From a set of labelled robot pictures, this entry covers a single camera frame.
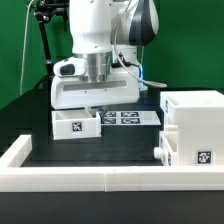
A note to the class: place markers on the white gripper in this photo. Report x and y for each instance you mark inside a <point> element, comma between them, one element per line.
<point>72,92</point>

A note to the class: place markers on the white drawer box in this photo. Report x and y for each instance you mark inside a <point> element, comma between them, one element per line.
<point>75,124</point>
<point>166,152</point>

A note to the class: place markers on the white drawer cabinet frame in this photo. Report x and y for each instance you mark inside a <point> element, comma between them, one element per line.
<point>198,119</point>

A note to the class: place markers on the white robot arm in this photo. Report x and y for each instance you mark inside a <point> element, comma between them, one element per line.
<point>102,31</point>

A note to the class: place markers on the white fiducial marker plate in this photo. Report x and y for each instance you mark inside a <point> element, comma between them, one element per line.
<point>130,118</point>

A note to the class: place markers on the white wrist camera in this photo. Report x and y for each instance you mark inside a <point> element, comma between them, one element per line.
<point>70,67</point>

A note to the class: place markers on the black camera stand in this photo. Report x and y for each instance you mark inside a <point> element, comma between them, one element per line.
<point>44,10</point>

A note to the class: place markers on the white workspace border frame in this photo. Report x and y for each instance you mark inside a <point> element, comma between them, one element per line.
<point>15,177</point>

